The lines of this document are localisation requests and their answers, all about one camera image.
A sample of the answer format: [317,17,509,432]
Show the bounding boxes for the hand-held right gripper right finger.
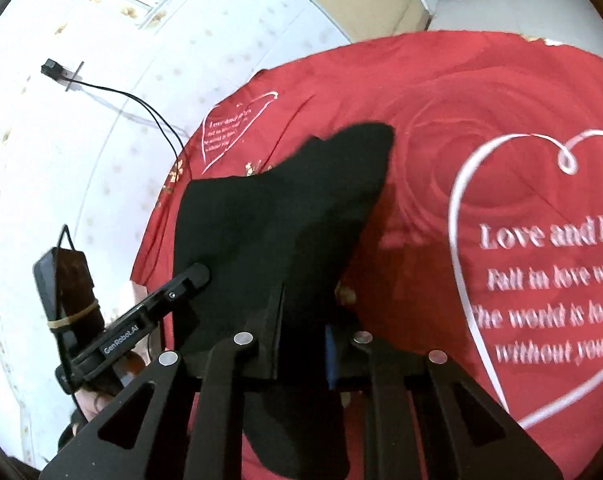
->
[325,326,565,480]

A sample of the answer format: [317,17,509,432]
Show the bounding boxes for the red printed bedsheet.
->
[132,30,603,480]

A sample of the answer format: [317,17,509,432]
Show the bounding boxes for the black pants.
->
[173,121,396,480]

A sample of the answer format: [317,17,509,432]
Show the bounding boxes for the person's left hand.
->
[74,352,146,425]

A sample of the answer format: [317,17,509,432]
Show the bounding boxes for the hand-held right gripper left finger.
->
[39,280,283,480]

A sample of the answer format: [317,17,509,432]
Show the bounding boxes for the thin wall cable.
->
[56,72,188,159]

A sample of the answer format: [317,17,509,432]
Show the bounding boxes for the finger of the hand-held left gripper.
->
[142,262,212,319]

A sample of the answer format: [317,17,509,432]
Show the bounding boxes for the black wall plug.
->
[40,59,70,84]

